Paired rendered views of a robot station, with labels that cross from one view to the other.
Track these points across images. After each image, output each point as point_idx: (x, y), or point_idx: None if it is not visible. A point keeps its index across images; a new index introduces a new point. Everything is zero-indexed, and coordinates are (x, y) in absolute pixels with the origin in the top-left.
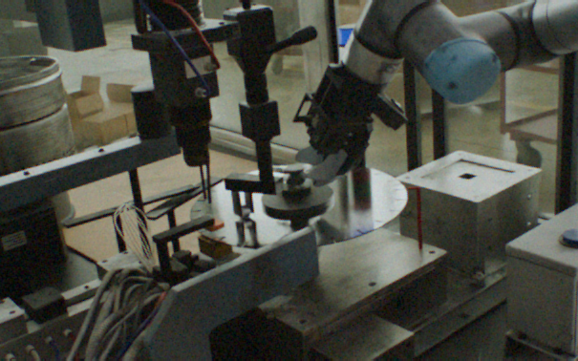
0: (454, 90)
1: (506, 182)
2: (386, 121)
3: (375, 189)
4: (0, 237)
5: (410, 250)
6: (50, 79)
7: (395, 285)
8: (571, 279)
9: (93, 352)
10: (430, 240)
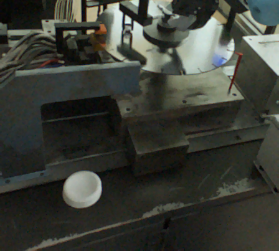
0: (257, 14)
1: None
2: (231, 7)
3: (216, 44)
4: None
5: (223, 88)
6: None
7: (198, 107)
8: None
9: None
10: (246, 81)
